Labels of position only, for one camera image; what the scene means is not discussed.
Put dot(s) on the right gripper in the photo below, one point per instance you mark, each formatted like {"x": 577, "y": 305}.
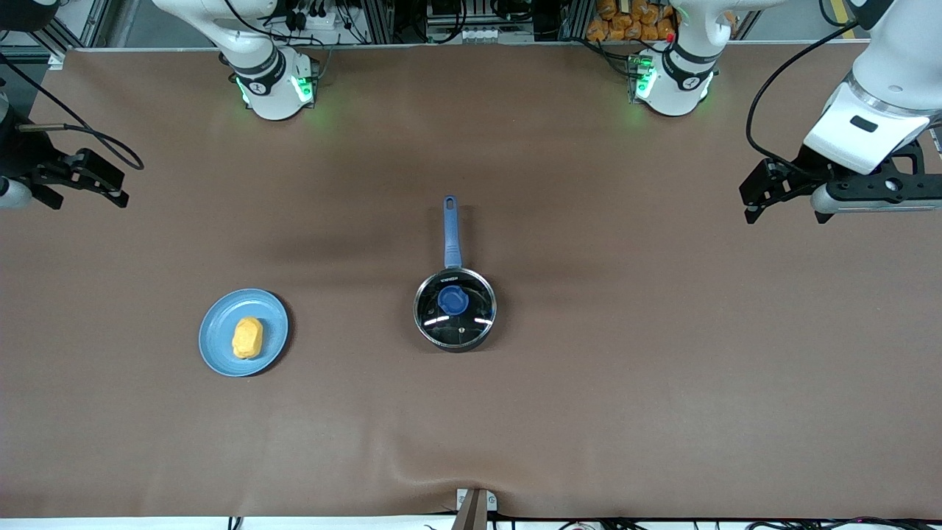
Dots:
{"x": 20, "y": 151}

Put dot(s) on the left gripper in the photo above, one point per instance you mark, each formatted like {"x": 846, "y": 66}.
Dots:
{"x": 808, "y": 163}

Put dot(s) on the yellow potato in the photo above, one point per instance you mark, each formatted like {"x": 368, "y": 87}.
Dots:
{"x": 247, "y": 338}

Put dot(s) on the glass lid with blue knob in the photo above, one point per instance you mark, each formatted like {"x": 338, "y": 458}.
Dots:
{"x": 455, "y": 308}

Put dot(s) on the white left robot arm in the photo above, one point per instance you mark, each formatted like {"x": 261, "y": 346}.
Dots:
{"x": 681, "y": 88}

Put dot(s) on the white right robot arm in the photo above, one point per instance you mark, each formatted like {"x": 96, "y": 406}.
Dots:
{"x": 268, "y": 88}

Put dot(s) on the green lit controller box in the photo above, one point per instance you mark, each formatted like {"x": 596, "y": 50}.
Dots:
{"x": 639, "y": 77}

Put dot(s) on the blue round plate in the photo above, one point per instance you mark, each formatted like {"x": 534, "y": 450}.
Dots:
{"x": 221, "y": 346}

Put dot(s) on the bag of orange buns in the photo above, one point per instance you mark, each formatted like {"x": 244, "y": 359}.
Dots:
{"x": 625, "y": 18}

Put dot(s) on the brown table cover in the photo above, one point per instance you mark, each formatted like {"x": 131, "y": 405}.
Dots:
{"x": 662, "y": 412}

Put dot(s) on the white power strip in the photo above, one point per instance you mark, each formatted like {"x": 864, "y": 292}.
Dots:
{"x": 313, "y": 18}

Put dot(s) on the brown wooden beam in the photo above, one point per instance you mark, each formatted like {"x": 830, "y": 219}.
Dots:
{"x": 471, "y": 515}

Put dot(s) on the aluminium frame rail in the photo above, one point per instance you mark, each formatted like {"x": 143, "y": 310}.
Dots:
{"x": 441, "y": 43}

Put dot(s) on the metal table bracket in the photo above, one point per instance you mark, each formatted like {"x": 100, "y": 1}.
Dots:
{"x": 491, "y": 500}

